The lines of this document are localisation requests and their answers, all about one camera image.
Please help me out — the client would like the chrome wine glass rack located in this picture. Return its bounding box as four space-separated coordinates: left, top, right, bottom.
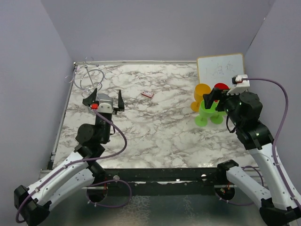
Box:
65 57 113 97

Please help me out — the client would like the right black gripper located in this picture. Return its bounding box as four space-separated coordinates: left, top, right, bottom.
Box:
204 87 244 127

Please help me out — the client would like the small whiteboard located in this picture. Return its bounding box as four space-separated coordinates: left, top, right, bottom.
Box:
197 53 245 88

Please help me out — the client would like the green wine glass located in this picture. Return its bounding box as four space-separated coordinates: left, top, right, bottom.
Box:
210 111 227 125
194 100 217 127

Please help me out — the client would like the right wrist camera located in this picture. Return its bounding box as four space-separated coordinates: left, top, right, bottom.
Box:
227 74 250 95

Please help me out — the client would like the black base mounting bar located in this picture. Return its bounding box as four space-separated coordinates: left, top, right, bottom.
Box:
84 162 244 196

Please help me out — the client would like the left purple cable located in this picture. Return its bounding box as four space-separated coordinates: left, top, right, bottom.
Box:
15 110 132 224

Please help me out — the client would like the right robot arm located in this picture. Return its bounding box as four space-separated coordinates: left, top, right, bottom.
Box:
203 88 301 226

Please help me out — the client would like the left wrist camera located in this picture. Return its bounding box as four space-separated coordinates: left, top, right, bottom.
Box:
90 93 113 114

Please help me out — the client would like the small red white box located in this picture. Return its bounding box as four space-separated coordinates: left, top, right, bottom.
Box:
141 91 154 98

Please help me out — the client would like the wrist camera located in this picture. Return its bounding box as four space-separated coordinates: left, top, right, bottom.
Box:
90 93 113 114
227 74 250 95

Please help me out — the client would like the orange wine glass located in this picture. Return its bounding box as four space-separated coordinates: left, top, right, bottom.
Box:
190 83 211 112

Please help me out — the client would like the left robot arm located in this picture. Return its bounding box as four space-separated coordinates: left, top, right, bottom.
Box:
14 89 125 226

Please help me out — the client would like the red wine glass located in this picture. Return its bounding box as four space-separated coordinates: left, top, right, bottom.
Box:
212 83 230 103

